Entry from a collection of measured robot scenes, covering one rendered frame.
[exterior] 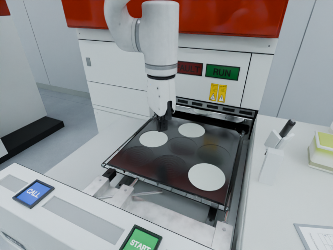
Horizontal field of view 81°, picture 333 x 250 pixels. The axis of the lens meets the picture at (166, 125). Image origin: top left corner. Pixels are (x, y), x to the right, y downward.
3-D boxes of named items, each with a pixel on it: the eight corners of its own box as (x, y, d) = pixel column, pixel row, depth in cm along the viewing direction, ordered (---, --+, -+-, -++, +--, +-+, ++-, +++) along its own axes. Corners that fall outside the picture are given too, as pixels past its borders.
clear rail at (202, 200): (103, 164, 59) (102, 161, 59) (230, 210, 46) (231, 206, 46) (100, 167, 58) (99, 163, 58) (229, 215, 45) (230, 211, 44)
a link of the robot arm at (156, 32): (137, 64, 47) (174, 66, 45) (132, -1, 40) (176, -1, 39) (146, 57, 54) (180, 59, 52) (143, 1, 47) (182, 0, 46)
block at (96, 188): (100, 181, 55) (98, 173, 53) (110, 185, 54) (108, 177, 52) (79, 204, 49) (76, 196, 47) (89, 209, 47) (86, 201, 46)
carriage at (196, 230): (100, 187, 57) (98, 180, 55) (229, 241, 44) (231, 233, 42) (79, 210, 50) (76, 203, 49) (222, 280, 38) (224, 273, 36)
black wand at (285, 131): (298, 124, 31) (299, 117, 32) (288, 122, 32) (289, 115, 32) (269, 157, 49) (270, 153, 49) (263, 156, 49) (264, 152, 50)
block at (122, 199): (124, 191, 52) (123, 183, 50) (135, 195, 51) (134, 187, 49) (104, 216, 46) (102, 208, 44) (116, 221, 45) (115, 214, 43)
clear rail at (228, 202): (241, 132, 75) (242, 129, 74) (245, 133, 74) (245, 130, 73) (223, 212, 46) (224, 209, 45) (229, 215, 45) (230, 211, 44)
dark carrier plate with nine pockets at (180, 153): (158, 114, 86) (158, 113, 85) (240, 132, 73) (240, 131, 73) (107, 164, 59) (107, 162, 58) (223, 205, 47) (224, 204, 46)
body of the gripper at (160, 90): (140, 67, 53) (143, 104, 59) (155, 77, 45) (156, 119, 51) (165, 64, 56) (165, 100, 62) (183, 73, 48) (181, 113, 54)
